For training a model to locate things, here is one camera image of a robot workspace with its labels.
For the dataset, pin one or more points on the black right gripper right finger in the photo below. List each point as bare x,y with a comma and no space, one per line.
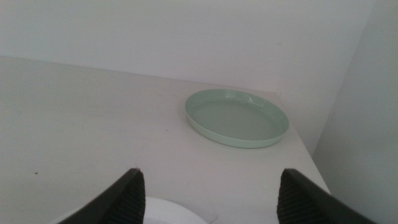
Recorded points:
298,202

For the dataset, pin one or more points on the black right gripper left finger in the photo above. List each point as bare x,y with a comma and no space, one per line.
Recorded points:
124,202

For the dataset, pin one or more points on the white shallow bowl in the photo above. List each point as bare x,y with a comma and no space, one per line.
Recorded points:
168,214

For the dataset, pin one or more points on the pale green shallow bowl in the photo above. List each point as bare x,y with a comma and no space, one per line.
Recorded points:
236,121

